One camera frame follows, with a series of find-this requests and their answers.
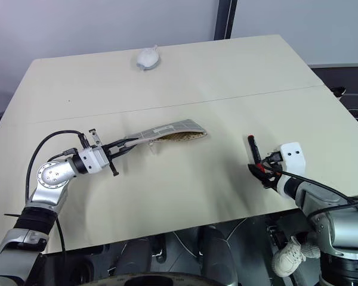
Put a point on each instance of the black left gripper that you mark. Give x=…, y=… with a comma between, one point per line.
x=112, y=162

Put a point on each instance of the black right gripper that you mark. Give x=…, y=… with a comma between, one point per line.
x=274, y=175

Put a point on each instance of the red and black marker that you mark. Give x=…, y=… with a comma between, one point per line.
x=253, y=149

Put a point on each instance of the grey grid zipper pouch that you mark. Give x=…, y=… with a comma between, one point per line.
x=173, y=131

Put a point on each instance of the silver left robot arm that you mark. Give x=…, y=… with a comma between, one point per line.
x=49, y=175

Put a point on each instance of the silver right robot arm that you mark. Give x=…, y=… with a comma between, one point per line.
x=337, y=220

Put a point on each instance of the white sneaker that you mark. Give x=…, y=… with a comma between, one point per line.
x=286, y=259

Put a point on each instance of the grey sock leg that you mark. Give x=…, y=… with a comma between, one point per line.
x=311, y=248

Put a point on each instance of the dark rounded shape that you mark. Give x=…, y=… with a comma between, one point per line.
x=135, y=259
x=217, y=256

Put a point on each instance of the dark round disc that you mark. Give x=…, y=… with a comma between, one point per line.
x=155, y=280

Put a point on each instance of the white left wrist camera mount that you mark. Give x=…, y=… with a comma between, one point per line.
x=93, y=159

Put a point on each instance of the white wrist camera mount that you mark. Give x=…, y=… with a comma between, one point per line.
x=93, y=159
x=293, y=158

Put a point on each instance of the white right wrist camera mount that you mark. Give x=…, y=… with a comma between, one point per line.
x=293, y=158

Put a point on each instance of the dark vertical post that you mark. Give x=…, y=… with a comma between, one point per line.
x=223, y=18

